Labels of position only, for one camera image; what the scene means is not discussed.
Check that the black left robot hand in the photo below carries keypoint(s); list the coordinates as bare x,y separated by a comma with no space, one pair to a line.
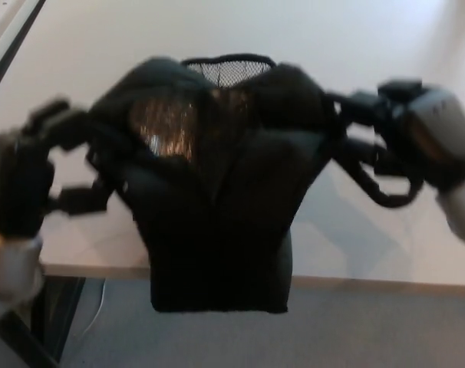
21,180

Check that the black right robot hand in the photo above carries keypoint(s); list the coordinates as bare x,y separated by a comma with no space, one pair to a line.
432,130

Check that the black fabric lunch bag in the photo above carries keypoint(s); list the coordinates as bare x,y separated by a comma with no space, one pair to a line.
221,199

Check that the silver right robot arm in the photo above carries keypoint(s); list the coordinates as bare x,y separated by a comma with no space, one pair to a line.
462,214

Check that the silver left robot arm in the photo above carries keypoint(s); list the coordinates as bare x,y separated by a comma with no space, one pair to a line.
14,268

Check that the black desk leg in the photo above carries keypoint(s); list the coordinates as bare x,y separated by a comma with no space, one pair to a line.
60,310

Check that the white desk with rounded edge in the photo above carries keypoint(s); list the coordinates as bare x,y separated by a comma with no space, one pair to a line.
6,30

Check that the black slanted frame bar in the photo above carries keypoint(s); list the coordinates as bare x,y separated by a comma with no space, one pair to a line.
21,341

